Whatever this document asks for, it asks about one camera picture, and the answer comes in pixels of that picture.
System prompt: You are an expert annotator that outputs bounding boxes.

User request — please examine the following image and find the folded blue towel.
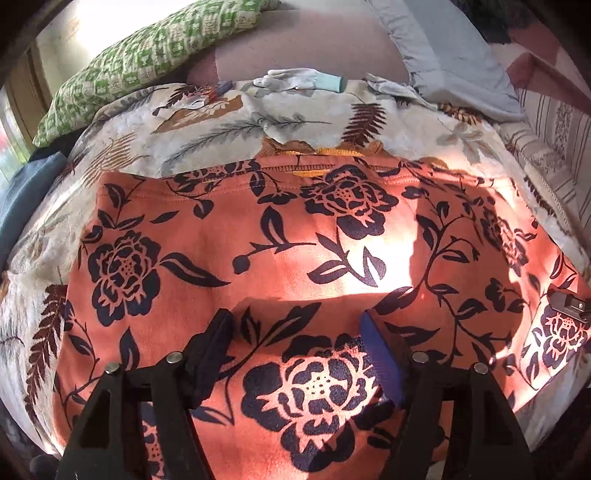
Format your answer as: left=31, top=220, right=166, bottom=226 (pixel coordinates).
left=0, top=152, right=67, bottom=267

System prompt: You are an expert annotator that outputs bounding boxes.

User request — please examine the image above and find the orange floral blouse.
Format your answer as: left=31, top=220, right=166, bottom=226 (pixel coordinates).
left=53, top=154, right=590, bottom=479

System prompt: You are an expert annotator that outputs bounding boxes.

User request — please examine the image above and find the grey crumpled cloth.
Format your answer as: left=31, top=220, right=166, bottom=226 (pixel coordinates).
left=365, top=73, right=438, bottom=111

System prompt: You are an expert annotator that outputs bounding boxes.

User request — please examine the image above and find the green checkered pillow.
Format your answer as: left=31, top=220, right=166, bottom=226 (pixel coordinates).
left=32, top=1, right=279, bottom=148

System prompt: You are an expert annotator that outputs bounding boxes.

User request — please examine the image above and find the grey-blue pillow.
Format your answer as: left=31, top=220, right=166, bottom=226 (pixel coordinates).
left=369, top=0, right=525, bottom=123

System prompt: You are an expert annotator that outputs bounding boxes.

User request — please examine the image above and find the striped beige pillow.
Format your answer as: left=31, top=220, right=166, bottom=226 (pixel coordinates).
left=497, top=89, right=590, bottom=241

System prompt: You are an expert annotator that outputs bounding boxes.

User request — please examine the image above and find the white glove with teal cuff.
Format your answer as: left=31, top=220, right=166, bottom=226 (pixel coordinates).
left=252, top=68, right=344, bottom=93

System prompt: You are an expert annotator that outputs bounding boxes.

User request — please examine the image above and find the small pen and wrapper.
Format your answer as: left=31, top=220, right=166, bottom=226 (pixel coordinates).
left=183, top=81, right=233, bottom=110

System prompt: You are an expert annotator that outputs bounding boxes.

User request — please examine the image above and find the white leaf-print blanket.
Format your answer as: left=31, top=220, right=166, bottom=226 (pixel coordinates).
left=1, top=82, right=590, bottom=454

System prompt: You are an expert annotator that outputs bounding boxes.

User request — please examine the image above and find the pink brown patchwork quilt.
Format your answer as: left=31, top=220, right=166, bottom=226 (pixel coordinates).
left=489, top=21, right=590, bottom=114

